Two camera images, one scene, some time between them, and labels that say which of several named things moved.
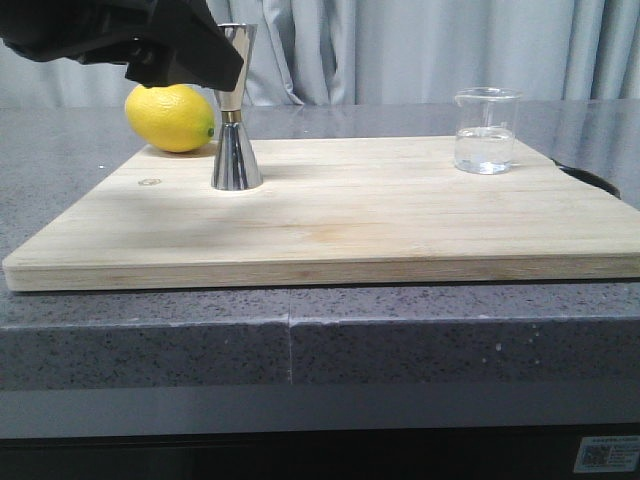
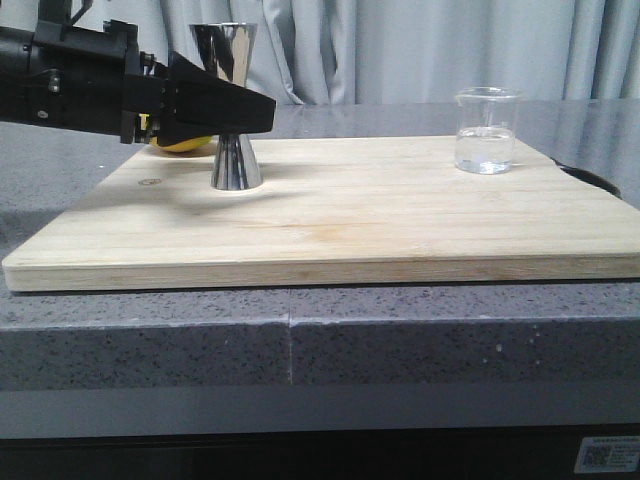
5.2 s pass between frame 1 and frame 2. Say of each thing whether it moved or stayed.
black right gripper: moved
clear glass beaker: stayed
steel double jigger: stayed
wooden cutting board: stayed
